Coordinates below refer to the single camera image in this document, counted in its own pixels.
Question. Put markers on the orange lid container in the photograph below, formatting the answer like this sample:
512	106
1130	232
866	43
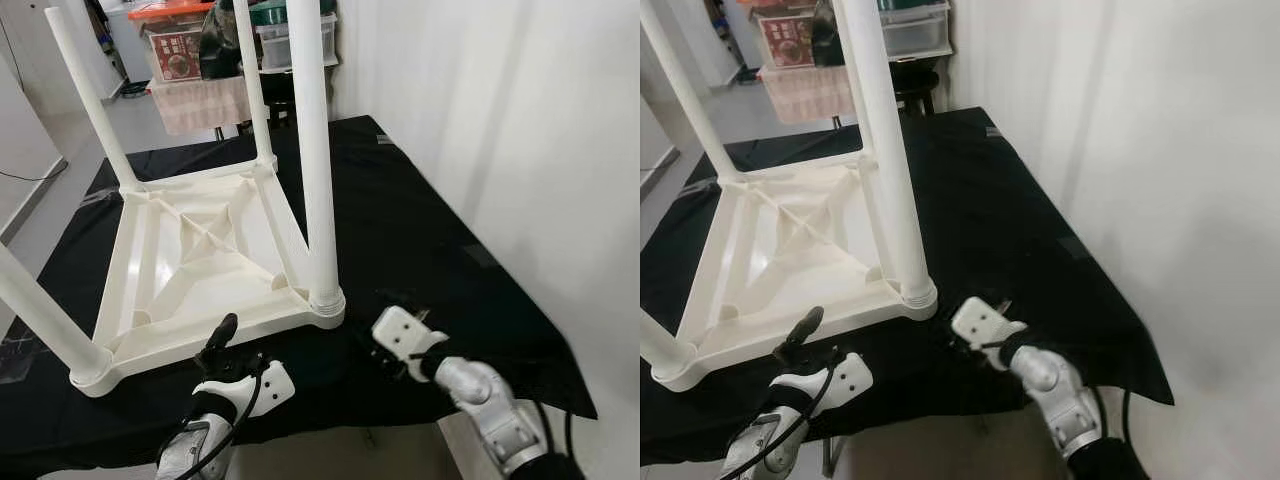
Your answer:
170	10
775	4

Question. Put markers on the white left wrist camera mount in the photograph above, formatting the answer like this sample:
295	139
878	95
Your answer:
835	380
255	388

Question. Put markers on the black bag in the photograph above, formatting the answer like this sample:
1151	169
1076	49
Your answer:
828	35
222	45

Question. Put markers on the clear container green lid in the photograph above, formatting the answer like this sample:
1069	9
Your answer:
915	30
272	40

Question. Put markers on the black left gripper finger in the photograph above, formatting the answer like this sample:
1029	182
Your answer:
222	335
805	328

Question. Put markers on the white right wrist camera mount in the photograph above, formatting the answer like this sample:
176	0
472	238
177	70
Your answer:
405	332
985	322

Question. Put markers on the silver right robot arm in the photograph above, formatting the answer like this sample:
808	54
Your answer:
1065	395
490	400

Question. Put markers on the red printed cardboard box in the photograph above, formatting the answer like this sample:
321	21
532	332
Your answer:
178	55
788	40

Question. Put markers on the white plastic table top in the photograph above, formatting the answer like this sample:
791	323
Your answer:
800	260
200	260

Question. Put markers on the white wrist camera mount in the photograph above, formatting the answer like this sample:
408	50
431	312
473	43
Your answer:
405	332
835	380
255	388
985	322

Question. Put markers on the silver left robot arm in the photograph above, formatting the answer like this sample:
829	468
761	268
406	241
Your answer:
195	445
770	445

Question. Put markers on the black tablecloth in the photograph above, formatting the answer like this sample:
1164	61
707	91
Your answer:
430	230
1020	220

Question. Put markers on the black stool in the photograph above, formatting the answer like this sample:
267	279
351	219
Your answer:
275	95
918	88

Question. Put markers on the white refrigerator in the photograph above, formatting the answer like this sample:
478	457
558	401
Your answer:
128	45

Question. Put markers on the beige cloth covered table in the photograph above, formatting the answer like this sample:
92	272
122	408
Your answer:
810	95
200	105

